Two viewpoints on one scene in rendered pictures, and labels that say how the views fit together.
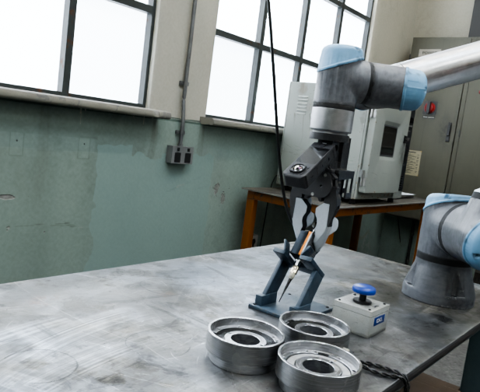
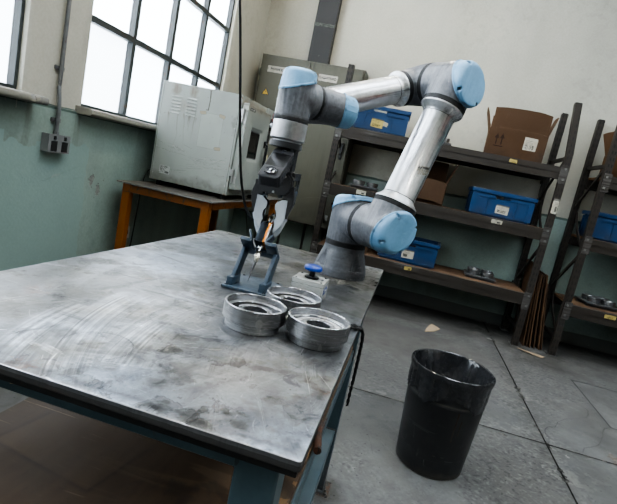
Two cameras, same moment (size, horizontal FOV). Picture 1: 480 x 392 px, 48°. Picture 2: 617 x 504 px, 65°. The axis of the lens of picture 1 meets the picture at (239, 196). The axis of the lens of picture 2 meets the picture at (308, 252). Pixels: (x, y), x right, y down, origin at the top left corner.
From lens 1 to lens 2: 0.28 m
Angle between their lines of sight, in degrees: 28
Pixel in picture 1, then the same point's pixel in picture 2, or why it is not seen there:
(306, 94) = (180, 94)
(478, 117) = (313, 130)
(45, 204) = not seen: outside the picture
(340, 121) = (299, 133)
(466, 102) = not seen: hidden behind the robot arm
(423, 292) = (333, 270)
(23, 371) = (89, 351)
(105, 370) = (158, 343)
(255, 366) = (272, 329)
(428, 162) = not seen: hidden behind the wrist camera
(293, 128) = (167, 126)
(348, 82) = (307, 101)
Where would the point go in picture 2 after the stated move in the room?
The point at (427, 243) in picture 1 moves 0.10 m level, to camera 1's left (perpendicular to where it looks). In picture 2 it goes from (336, 232) to (304, 227)
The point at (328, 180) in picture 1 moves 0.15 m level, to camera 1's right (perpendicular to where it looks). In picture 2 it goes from (288, 181) to (347, 193)
